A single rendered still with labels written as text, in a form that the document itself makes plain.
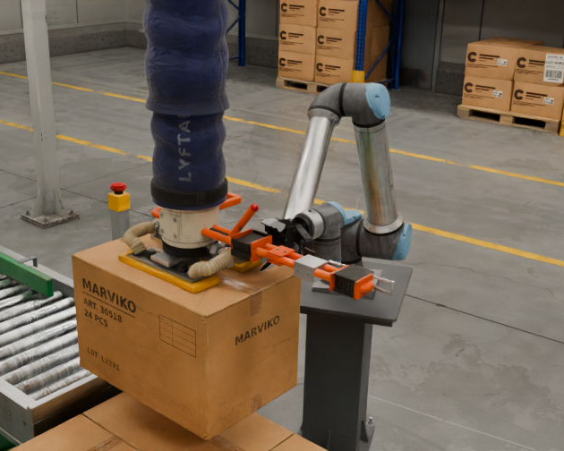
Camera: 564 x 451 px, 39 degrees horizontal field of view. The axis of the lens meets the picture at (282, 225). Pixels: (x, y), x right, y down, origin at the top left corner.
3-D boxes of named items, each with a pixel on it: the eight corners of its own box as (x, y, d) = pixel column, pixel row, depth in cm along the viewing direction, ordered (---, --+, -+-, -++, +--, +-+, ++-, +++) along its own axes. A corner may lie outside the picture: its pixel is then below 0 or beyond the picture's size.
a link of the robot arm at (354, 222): (331, 247, 323) (331, 205, 318) (371, 251, 316) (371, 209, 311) (317, 259, 310) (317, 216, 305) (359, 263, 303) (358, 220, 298)
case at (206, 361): (79, 366, 259) (71, 254, 245) (170, 324, 288) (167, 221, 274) (208, 442, 223) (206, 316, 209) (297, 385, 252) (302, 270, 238)
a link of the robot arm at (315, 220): (322, 241, 238) (324, 211, 234) (312, 245, 234) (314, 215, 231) (300, 234, 243) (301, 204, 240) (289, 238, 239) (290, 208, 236)
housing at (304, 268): (292, 276, 210) (293, 260, 208) (308, 268, 215) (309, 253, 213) (312, 284, 206) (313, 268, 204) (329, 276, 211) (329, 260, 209)
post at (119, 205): (118, 395, 372) (106, 193, 336) (130, 388, 377) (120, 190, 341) (127, 400, 368) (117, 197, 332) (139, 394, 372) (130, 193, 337)
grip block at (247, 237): (228, 255, 222) (228, 235, 220) (252, 245, 229) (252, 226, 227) (250, 263, 217) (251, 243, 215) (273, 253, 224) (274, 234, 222)
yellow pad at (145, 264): (117, 260, 242) (116, 245, 240) (142, 251, 249) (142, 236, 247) (194, 294, 221) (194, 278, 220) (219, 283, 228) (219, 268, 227)
